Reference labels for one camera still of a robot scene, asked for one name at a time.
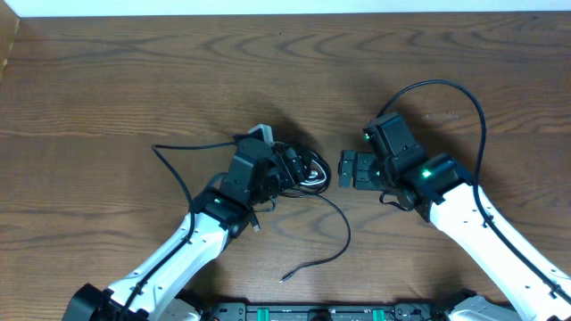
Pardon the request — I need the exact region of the thin black cable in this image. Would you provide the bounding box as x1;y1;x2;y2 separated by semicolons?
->
249;141;334;233

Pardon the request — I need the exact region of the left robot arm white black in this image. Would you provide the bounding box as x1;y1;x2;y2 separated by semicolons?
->
63;137;311;320

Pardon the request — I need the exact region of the white usb cable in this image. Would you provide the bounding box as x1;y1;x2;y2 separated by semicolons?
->
298;160;329;187

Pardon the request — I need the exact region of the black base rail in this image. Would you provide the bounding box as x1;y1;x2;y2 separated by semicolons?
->
151;301;509;321

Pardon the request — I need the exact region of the left camera black cable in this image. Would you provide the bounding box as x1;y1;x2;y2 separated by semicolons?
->
115;140;251;321

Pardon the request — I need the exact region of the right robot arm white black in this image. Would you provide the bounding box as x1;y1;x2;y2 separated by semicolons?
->
338;113;570;320

